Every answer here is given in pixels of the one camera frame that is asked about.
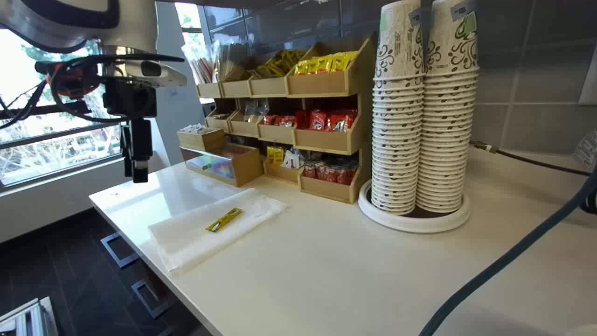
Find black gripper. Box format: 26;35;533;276
102;78;156;182

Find yellow mayonnaise sachet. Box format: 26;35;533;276
205;207;242;233

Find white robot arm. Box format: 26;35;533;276
0;0;186;182

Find small wooden box front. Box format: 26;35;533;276
182;143;263;186

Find white paper towel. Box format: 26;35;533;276
149;188;287;274

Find wooden tiered condiment organizer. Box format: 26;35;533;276
179;39;373;203

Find red packets in middle bin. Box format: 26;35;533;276
263;108;358;132

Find red packets in bin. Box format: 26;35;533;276
263;108;358;132
302;160;356;184

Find red packets in bottom bin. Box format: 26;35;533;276
302;160;356;184

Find yellow packets in top bin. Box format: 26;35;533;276
292;50;356;74

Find left stack of paper cups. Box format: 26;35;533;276
371;0;423;214

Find stack of paper cups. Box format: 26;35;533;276
371;0;423;214
417;0;479;214

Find white round cup holder base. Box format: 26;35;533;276
358;180;471;235

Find right stack of paper cups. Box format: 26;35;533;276
417;0;479;214

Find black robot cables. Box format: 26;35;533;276
0;52;184;130

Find dark grey cable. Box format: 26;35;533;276
417;173;597;336

